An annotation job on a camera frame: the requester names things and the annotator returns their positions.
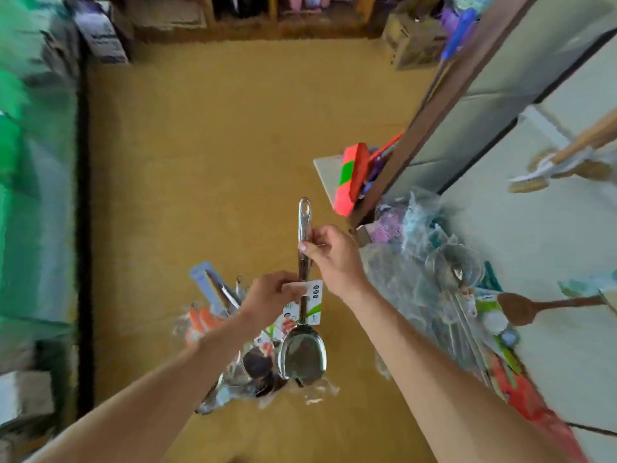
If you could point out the person's left hand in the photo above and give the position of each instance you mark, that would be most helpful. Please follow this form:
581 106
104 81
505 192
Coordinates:
270 299

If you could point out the person's right hand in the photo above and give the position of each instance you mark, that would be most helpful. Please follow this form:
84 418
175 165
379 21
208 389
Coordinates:
335 260

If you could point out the blue card utensil packet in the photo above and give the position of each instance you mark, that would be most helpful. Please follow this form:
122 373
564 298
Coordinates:
207 284

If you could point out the steel spatula with white tag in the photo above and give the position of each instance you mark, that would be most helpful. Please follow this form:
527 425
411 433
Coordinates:
302 357

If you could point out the pile of packaged utensils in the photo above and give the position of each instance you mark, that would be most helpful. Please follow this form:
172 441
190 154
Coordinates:
231 366

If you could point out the person's left forearm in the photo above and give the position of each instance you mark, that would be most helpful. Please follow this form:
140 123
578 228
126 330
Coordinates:
145 400

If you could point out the person's right forearm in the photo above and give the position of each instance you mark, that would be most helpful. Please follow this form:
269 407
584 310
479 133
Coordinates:
453 390

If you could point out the pile of plastic wrapped utensils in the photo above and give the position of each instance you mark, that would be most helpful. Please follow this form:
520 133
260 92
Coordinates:
414 270

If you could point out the pink green broom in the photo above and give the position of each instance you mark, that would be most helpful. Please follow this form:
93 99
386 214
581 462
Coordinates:
453 91
352 178

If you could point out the white flat board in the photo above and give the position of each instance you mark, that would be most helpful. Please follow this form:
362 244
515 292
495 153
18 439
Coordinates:
328 173

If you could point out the large steel strainer ladle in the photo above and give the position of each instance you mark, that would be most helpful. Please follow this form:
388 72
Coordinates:
453 270

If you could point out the dark wooden spatula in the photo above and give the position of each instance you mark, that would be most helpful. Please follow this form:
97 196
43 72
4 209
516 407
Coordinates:
521 308

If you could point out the small brown cardboard box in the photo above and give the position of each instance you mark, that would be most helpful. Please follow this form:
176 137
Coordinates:
414 38

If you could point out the red plastic wrapped packets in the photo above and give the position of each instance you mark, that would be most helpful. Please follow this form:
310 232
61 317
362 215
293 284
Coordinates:
530 400

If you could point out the wooden brushes hanging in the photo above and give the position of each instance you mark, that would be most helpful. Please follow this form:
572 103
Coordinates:
554 161

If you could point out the wooden bookshelf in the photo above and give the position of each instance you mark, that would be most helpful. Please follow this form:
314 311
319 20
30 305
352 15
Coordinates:
260 14

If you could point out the white printed carton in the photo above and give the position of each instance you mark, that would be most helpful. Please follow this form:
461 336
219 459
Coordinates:
24 395

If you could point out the stack of plastic basins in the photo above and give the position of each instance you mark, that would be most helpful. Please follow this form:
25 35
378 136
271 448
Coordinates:
461 19

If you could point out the white blue printed box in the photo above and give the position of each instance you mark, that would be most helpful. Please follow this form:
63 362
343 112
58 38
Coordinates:
101 29

